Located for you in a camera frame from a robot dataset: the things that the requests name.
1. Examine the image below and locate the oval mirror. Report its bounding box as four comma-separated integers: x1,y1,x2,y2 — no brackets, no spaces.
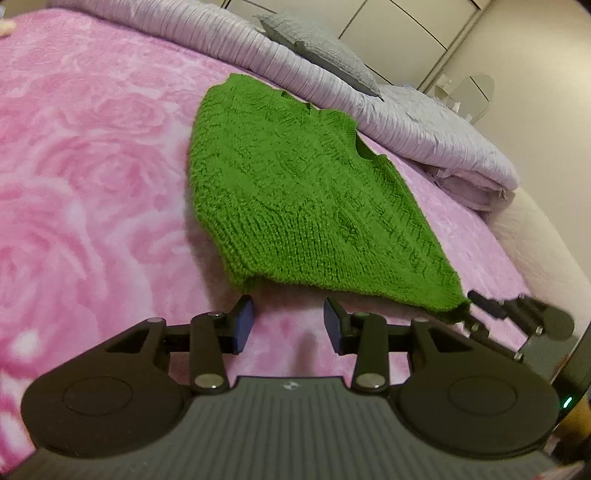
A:
455,73,496,124

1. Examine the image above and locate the pink floral blanket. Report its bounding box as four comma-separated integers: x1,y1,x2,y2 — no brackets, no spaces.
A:
0,10,534,467

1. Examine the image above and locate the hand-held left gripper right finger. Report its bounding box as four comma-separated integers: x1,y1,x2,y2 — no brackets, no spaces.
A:
323,296,481,394

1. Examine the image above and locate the cream wardrobe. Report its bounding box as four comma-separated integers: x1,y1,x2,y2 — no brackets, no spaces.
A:
222,0,495,93

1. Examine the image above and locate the green knitted sweater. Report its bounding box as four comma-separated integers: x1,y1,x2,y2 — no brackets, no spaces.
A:
187,73,472,324

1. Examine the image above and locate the white wall shelf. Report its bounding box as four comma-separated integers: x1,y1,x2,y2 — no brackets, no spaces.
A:
431,74,462,112

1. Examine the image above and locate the grey pillow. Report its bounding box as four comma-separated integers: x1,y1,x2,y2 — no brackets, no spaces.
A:
255,12,385,101

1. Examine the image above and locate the white quilted headboard cushion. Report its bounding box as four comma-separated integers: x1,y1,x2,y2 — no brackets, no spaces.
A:
485,187,591,324

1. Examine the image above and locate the lilac folded duvet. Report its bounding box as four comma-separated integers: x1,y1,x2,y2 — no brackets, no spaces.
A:
51,0,520,210

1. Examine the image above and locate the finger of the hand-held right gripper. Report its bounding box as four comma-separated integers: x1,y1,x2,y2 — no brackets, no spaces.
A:
467,290,575,342

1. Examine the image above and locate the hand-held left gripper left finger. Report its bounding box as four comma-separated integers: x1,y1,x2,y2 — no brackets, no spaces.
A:
107,295,254,394

